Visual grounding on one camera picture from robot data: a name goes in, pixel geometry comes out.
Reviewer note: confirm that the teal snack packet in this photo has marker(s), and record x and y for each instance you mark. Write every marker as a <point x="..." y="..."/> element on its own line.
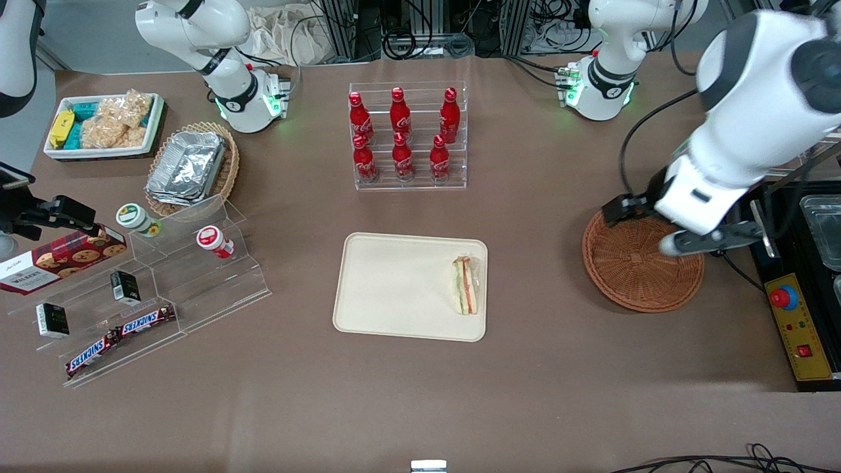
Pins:
<point x="84" y="110"/>

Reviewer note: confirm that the round brown wicker basket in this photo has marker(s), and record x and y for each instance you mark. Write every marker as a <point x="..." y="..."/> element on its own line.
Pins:
<point x="631" y="269"/>

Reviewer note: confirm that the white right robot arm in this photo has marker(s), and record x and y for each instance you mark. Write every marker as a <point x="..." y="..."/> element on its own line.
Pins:
<point x="223" y="26"/>

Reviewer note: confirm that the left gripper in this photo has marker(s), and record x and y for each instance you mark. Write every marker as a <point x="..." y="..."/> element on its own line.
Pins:
<point x="652" y="191"/>

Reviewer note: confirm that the red rocker switch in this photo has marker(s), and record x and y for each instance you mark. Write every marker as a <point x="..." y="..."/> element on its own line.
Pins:
<point x="805" y="351"/>

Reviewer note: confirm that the aluminium foil container stack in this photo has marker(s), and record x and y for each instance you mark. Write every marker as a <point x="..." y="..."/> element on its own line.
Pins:
<point x="187" y="167"/>

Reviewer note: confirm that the green lid white cup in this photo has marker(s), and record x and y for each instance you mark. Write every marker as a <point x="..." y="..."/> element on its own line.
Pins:
<point x="131" y="215"/>

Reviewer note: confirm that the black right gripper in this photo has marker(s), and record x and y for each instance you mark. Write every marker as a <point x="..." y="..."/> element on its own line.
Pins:
<point x="26" y="217"/>

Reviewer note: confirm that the clear rice cracker bag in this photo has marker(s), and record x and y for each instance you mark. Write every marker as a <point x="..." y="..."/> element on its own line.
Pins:
<point x="105" y="135"/>
<point x="131" y="108"/>

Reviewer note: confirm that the oval light wicker basket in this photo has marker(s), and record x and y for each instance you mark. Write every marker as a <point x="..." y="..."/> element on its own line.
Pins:
<point x="230" y="171"/>

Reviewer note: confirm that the red emergency stop button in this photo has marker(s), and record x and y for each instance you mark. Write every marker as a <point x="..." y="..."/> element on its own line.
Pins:
<point x="783" y="297"/>

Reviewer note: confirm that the black control box yellow panel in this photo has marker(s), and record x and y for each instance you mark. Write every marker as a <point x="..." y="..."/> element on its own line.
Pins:
<point x="801" y="328"/>

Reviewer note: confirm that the clear acrylic stepped stand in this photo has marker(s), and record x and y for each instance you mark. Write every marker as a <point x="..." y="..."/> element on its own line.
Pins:
<point x="197" y="289"/>

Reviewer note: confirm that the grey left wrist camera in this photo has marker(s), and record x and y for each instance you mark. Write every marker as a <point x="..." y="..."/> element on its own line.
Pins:
<point x="696" y="242"/>

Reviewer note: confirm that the beige plastic tray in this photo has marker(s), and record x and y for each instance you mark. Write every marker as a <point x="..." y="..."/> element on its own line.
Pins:
<point x="394" y="289"/>

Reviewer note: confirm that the aluminium frame post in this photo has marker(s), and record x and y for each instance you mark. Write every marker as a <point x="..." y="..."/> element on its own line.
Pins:
<point x="517" y="26"/>
<point x="341" y="29"/>

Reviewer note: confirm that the red tartan cookie box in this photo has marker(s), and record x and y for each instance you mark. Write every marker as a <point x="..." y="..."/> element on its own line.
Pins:
<point x="59" y="259"/>

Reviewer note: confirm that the clear acrylic bottle rack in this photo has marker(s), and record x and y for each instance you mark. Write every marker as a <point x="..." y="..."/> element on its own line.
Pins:
<point x="424" y="186"/>

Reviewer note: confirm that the red lid white cup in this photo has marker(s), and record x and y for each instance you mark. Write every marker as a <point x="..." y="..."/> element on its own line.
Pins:
<point x="210" y="238"/>

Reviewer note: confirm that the silver metal bracket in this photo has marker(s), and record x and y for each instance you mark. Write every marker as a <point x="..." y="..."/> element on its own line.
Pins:
<point x="428" y="466"/>

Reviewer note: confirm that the Snickers chocolate bar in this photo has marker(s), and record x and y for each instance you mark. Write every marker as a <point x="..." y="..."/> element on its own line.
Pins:
<point x="92" y="355"/>
<point x="146" y="320"/>

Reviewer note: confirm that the red cola bottle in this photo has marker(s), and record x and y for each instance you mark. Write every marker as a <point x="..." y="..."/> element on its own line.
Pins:
<point x="449" y="118"/>
<point x="402" y="157"/>
<point x="400" y="115"/>
<point x="360" y="118"/>
<point x="439" y="161"/>
<point x="364" y="161"/>

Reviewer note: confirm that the yellow snack packet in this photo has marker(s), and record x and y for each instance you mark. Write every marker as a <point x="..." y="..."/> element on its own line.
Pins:
<point x="62" y="128"/>

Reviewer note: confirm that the triangle sandwich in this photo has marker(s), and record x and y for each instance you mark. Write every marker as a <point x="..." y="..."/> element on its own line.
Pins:
<point x="465" y="286"/>

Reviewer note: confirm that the white rectangular bin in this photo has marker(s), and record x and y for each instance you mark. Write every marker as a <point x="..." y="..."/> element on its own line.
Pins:
<point x="98" y="153"/>

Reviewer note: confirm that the small black box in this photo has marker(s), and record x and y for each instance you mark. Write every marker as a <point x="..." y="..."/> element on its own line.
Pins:
<point x="52" y="320"/>
<point x="125" y="287"/>

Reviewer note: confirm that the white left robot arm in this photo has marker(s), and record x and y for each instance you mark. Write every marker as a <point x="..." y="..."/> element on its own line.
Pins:
<point x="755" y="85"/>

